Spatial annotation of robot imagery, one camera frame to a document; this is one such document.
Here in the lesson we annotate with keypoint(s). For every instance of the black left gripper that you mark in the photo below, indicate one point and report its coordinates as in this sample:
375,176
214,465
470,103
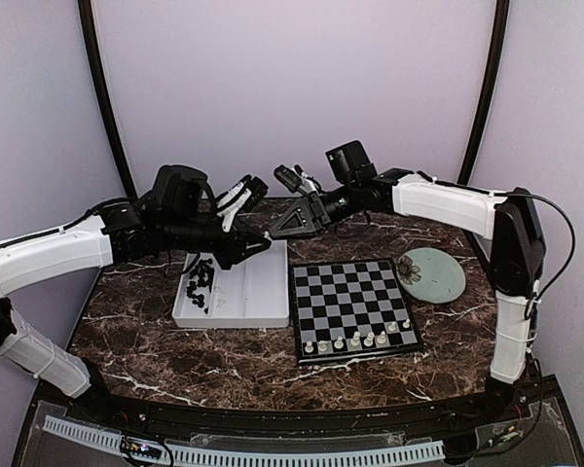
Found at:
234,253

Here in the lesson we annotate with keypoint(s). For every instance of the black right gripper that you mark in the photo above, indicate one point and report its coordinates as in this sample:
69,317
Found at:
306,210

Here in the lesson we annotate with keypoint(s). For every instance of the white plastic parts tray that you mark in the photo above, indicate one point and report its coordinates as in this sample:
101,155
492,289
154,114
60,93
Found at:
257,290

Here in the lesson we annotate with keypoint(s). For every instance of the black and grey chessboard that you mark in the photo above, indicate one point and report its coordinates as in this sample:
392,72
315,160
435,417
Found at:
331,300

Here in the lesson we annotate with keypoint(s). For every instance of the white chess king piece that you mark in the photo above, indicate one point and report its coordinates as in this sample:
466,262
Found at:
369,340

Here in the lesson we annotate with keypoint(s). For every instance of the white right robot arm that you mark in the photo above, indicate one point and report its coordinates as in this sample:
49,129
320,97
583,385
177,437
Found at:
508,220

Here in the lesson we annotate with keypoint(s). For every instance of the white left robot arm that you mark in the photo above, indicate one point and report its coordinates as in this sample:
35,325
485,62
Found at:
110,234

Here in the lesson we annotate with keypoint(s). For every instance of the pile of black chess pieces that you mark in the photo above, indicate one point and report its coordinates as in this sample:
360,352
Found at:
200,280

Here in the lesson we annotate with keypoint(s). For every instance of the light blue flower plate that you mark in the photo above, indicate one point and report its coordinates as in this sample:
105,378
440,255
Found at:
431,275

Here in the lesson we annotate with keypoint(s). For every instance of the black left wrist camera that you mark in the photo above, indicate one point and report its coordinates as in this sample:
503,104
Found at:
178,190

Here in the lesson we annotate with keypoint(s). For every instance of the white slotted cable duct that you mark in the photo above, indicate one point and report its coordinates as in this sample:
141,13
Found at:
219,450

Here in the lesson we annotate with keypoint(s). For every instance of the black front rail base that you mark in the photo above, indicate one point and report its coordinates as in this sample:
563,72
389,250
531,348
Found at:
180,422

